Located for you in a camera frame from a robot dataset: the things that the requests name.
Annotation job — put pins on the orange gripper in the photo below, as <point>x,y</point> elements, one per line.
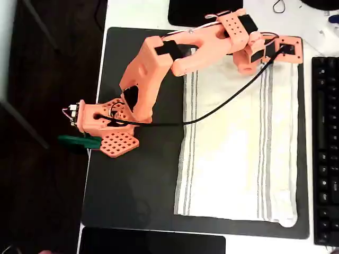
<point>247,67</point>

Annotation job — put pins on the white striped towel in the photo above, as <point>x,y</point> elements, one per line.
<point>225,172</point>

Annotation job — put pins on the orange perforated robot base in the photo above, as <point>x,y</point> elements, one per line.
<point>119,145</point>

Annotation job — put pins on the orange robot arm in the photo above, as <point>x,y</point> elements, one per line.
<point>148,68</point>

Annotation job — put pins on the black pad with rounded corners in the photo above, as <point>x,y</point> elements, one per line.
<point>196,10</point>

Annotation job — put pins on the small grey metal part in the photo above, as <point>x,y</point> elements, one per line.
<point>322,32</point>

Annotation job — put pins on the black rounded object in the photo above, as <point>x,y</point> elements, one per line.
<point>320,3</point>

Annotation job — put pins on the blue object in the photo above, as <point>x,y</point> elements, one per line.
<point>334,19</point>

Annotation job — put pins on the black keyboard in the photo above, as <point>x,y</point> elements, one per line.
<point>325,132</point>

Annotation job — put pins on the large dark grey mat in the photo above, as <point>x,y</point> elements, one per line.
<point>132,185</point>

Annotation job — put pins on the robot controller board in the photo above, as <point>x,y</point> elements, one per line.
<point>74,113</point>

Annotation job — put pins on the green table clamp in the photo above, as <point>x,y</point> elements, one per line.
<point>71,140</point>

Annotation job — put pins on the black pad with square corners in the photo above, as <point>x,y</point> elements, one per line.
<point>151,243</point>

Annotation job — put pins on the grey metal furniture leg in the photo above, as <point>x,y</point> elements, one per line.
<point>23,124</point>
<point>39,23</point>

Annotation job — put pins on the white cabinet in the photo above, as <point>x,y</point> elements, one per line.
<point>5,53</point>

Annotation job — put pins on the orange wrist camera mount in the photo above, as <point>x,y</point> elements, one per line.
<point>299,53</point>

